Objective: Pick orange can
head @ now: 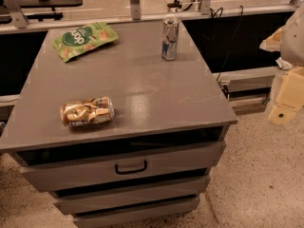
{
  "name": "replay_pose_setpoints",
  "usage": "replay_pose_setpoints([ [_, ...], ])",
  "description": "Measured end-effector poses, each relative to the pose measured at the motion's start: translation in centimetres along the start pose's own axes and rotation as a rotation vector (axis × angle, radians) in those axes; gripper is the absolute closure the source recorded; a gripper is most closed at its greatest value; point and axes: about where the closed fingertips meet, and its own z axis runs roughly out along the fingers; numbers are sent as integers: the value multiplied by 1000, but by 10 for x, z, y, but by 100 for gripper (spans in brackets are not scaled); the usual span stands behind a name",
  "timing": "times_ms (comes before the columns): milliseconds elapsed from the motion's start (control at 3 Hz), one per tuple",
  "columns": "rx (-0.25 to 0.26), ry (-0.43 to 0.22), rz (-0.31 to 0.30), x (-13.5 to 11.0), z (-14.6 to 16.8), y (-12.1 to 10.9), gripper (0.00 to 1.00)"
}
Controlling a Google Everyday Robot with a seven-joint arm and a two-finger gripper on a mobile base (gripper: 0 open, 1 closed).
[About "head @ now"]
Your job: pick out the green snack bag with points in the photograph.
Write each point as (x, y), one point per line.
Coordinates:
(84, 39)

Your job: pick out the silver blue tall can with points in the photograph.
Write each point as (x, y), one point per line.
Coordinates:
(170, 35)

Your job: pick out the orange crushed can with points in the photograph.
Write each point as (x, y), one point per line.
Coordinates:
(89, 111)

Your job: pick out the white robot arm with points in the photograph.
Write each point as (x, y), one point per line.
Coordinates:
(289, 41)

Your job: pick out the top grey drawer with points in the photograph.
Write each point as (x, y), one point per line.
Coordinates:
(91, 171)

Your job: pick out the metal window frame rail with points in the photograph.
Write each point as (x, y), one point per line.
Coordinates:
(195, 15)

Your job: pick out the bottom grey drawer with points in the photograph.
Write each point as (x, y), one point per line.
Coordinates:
(146, 211)

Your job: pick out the black drawer handle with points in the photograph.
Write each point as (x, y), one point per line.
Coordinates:
(130, 168)

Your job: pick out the grey drawer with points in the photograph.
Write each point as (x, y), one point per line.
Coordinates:
(91, 171)
(146, 211)
(119, 197)

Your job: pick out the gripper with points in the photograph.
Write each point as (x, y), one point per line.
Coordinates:
(294, 42)

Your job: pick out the middle grey drawer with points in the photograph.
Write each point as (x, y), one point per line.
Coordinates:
(119, 197)

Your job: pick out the grey drawer cabinet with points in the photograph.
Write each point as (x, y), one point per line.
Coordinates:
(157, 104)

